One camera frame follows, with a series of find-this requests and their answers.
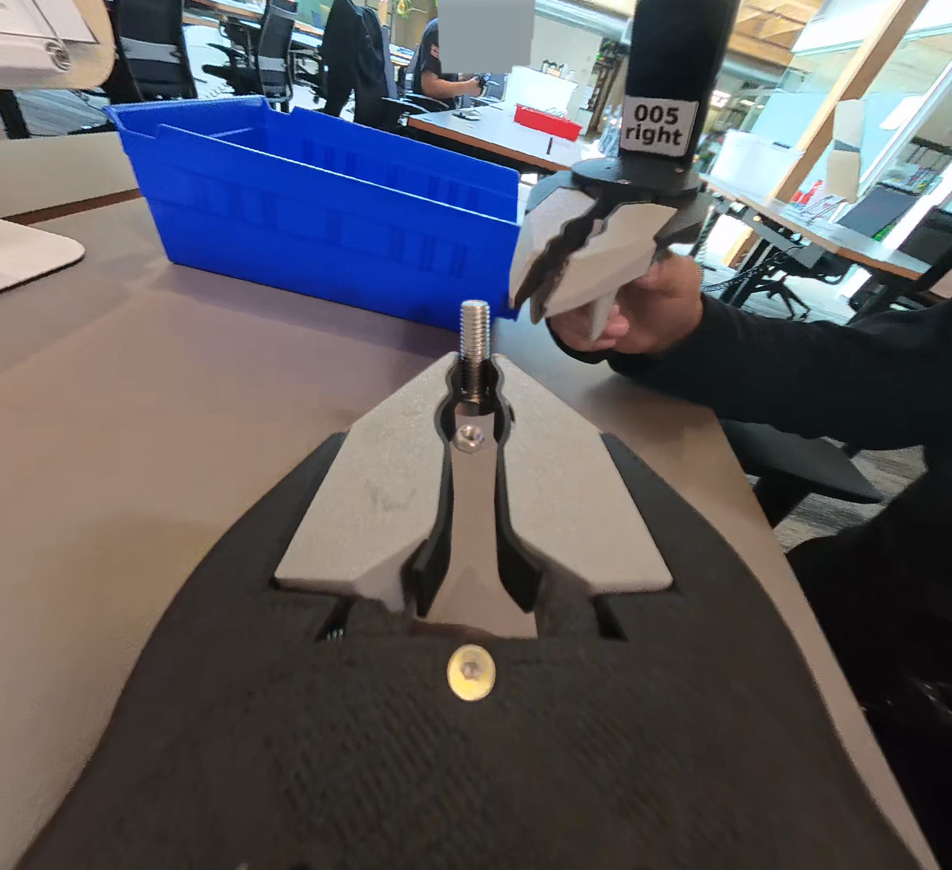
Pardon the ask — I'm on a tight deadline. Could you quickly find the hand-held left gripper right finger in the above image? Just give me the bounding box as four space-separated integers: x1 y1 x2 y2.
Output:
491 354 675 614

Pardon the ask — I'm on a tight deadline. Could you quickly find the black jacket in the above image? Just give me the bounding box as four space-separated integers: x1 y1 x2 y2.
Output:
320 0 395 128

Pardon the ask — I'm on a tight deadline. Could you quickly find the person's right hand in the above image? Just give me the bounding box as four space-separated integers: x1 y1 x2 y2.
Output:
546 247 705 359

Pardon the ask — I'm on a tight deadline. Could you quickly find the light wooden desk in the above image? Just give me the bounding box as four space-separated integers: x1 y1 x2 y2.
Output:
703 174 952 309

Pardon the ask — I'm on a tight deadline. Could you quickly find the blue plastic bin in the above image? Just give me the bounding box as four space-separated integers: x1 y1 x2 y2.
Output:
104 96 522 331

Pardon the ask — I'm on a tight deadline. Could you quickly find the white document stand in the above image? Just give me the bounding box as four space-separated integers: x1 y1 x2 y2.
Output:
0 29 98 291

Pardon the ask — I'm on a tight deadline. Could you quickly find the brown wooden desk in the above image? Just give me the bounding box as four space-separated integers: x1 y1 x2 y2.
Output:
408 106 589 175

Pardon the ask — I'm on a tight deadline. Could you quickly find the red plastic bin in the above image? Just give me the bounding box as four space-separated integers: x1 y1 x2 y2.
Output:
515 104 583 142

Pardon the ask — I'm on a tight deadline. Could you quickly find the steel hex bolt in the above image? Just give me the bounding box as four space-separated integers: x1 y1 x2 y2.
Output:
455 299 498 456

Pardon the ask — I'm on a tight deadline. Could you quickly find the black chair seat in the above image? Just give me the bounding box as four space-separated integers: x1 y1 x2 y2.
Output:
720 420 886 530

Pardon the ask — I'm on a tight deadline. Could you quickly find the person's black clothed body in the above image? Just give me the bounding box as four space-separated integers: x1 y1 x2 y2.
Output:
784 438 952 870

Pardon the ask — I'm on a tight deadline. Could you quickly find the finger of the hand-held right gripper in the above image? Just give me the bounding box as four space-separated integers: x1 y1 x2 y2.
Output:
532 202 679 324
509 187 599 311

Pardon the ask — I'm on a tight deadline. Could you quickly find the black office chair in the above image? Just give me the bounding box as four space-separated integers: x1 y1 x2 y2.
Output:
110 0 200 103
204 0 298 114

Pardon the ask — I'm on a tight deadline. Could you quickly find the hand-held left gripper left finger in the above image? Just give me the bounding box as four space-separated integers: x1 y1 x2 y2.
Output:
274 354 458 618

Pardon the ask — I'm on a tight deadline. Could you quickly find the white plastic bin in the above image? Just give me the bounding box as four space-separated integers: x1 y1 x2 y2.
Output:
710 129 804 181

